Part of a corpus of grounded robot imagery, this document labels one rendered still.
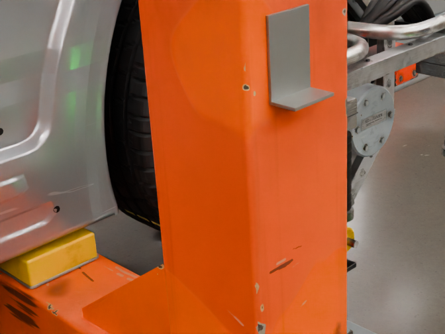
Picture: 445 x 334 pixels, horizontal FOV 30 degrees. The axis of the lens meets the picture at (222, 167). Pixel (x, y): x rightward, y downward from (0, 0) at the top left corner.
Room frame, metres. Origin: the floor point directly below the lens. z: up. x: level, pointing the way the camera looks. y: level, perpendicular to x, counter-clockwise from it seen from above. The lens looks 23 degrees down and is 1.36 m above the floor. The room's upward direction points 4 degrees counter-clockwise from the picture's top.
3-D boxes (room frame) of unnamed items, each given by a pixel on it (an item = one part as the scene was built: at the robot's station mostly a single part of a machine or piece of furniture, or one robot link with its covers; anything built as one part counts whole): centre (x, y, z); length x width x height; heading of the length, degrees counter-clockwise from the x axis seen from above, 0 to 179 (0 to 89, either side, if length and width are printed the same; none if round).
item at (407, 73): (1.71, -0.38, 0.85); 0.09 x 0.08 x 0.07; 133
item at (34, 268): (1.25, 0.31, 0.71); 0.14 x 0.14 x 0.05; 43
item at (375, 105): (1.44, -0.20, 0.85); 0.21 x 0.14 x 0.14; 43
